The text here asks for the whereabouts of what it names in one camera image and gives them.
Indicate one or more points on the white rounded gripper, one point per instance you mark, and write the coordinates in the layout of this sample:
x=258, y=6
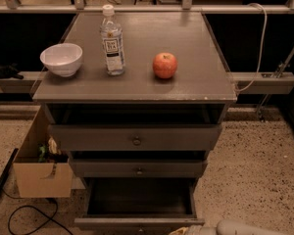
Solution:
x=198, y=230

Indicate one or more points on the grey bottom drawer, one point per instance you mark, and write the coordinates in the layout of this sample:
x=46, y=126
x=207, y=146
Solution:
x=139, y=204

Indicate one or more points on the grey drawer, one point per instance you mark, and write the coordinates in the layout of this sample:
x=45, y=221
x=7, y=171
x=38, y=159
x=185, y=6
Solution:
x=133, y=138
x=138, y=168
x=139, y=204

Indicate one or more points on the grey top drawer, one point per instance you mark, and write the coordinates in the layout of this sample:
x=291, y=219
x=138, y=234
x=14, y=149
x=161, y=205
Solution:
x=133, y=138

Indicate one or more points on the grey middle drawer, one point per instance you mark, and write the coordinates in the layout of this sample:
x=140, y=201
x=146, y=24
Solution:
x=138, y=168

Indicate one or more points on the grey wooden drawer cabinet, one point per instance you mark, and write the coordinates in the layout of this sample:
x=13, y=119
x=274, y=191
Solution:
x=199, y=93

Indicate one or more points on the green and beige box contents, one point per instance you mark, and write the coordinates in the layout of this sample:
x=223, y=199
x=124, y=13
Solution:
x=49, y=152

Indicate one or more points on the open cardboard box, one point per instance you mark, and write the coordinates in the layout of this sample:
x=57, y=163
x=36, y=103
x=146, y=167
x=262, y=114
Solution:
x=36, y=179

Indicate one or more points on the red apple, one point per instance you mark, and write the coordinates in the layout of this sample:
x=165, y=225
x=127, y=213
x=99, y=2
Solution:
x=164, y=65

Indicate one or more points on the black bar on floor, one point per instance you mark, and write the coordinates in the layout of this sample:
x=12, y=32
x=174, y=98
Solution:
x=1, y=180

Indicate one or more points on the clear plastic water bottle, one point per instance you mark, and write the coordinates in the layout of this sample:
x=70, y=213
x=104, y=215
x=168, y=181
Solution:
x=112, y=41

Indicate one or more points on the white ceramic bowl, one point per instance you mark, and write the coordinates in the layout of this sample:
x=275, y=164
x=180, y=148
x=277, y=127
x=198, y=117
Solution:
x=63, y=59

